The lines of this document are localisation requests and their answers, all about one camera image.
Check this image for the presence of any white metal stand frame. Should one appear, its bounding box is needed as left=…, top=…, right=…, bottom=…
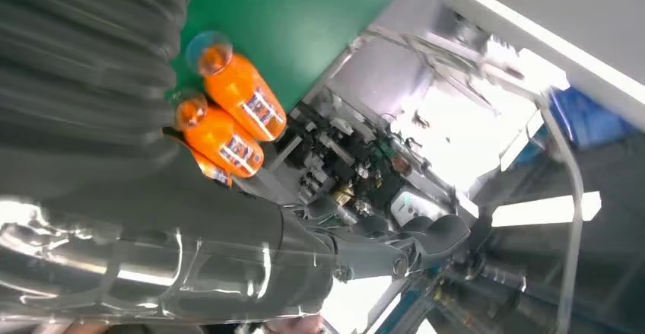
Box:
left=297, top=24, right=570, bottom=222

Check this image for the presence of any orange detergent bottle clear cap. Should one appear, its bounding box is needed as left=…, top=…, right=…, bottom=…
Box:
left=173, top=91, right=265, bottom=180
left=189, top=148, right=234, bottom=188

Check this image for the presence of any orange detergent bottle bluish cap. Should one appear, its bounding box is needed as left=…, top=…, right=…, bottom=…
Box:
left=185, top=30, right=288, bottom=143

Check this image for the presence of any blue object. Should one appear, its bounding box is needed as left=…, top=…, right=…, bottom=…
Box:
left=549, top=87, right=638, bottom=148

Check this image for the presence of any green table mat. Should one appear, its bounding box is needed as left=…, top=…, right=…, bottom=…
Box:
left=166, top=0, right=419, bottom=113

